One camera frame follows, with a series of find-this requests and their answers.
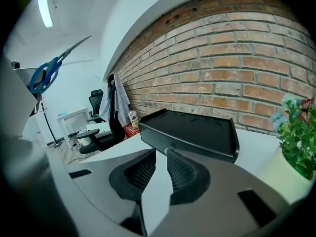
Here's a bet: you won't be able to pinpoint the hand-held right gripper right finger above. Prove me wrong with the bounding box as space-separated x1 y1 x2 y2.
167 148 211 205

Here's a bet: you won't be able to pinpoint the ceiling tube light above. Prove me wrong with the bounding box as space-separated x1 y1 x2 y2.
37 0 54 29

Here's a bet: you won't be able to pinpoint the blue-handled scissors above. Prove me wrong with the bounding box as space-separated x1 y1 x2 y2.
29 35 92 95

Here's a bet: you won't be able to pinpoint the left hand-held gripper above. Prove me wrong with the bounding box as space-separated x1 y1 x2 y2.
11 60 48 101

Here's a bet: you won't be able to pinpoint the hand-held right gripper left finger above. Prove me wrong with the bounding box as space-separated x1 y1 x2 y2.
109 149 157 236

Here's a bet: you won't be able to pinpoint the green potted plant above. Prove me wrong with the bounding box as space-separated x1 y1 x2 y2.
258 92 316 205

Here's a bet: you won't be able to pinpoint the small white table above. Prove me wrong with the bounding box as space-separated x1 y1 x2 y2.
56 108 90 149

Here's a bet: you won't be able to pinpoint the white checked shirt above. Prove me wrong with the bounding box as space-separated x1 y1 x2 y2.
98 72 131 123

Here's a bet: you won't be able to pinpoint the red snack packet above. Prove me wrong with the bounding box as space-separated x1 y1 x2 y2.
122 123 142 141

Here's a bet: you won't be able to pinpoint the white cup with yellow handle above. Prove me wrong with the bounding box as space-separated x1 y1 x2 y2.
78 129 91 147

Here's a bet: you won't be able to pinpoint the black plastic tray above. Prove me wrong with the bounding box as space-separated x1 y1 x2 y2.
138 108 240 164

